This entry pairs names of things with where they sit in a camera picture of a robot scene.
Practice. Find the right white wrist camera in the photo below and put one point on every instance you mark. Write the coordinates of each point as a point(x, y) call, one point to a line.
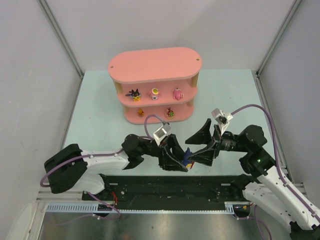
point(222, 119)

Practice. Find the pink bear strawberry figurine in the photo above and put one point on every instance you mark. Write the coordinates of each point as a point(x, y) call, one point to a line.
point(169, 113)

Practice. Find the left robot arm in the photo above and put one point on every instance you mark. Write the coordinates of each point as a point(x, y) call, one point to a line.
point(79, 170)

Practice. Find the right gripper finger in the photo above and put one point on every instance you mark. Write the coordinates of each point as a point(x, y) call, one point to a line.
point(202, 136)
point(206, 155)

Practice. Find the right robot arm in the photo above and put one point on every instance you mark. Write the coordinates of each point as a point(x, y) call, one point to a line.
point(262, 183)

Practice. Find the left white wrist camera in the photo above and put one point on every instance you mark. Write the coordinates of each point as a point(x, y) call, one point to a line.
point(161, 133)

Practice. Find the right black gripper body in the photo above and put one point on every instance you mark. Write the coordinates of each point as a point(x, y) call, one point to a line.
point(216, 144)

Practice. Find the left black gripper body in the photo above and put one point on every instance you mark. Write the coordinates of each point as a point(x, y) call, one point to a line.
point(163, 153)

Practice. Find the yellow mouse dragon-costume figurine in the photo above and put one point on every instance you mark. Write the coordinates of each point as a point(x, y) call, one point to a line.
point(134, 94)

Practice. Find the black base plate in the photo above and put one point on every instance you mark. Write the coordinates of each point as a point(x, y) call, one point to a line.
point(121, 188)

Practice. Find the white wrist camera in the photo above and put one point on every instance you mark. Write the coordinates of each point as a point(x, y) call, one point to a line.
point(222, 119)
point(161, 133)

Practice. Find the yellow mouse navy-hood figurine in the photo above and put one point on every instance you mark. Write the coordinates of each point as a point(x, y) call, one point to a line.
point(186, 161)

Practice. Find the pink three-tier shelf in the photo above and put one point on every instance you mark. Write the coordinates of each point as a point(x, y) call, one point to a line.
point(161, 68)

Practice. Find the yellow bear figurine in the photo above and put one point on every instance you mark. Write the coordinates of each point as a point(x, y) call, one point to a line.
point(140, 112)

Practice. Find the grey slotted cable duct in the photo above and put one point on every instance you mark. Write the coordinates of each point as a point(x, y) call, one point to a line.
point(98, 208)

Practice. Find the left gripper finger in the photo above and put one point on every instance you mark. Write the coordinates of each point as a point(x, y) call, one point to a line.
point(179, 167)
point(176, 150)

